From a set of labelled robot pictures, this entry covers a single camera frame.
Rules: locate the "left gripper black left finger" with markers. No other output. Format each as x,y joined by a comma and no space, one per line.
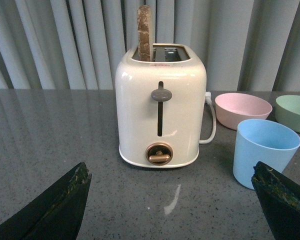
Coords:
56,214

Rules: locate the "cream white toaster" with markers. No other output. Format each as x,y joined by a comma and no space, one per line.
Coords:
160,106

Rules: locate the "green bowl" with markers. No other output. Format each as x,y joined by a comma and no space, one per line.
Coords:
287,111

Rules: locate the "brown bread slice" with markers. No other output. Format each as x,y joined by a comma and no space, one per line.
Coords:
145,30

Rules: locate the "light blue cup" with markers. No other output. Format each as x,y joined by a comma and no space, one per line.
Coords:
260,140

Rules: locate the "pink bowl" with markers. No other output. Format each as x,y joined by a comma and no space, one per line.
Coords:
233,108

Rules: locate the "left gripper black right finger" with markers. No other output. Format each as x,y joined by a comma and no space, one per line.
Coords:
279,198

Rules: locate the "grey vertical blinds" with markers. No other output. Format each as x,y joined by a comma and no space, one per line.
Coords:
245,45

